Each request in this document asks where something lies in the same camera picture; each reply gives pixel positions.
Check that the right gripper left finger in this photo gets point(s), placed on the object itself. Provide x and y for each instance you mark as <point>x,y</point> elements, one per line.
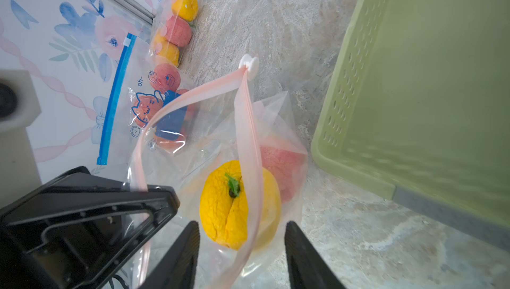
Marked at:
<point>177,268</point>

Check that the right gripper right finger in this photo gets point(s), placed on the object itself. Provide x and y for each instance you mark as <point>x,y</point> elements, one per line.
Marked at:
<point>306,268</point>

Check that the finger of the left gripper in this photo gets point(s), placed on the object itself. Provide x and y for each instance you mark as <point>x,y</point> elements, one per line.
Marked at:
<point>78,230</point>

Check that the yellow peach with leaf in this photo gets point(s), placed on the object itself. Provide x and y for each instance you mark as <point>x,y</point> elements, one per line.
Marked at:
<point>224,208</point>

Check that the pink peach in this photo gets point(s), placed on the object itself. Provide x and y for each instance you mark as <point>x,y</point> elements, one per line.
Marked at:
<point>165,77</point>
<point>289,169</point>
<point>177,31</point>

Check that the pink zipper clear bag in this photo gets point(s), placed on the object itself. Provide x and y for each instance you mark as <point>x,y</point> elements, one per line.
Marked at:
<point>230,125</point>
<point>163,13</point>

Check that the orange peach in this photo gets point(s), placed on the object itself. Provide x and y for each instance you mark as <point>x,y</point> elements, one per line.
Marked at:
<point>171,141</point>

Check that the blue zipper clear bag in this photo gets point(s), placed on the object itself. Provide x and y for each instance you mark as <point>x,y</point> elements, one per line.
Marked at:
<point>143,84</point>

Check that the green plastic basket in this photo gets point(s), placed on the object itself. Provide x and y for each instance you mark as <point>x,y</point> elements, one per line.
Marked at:
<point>417,110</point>

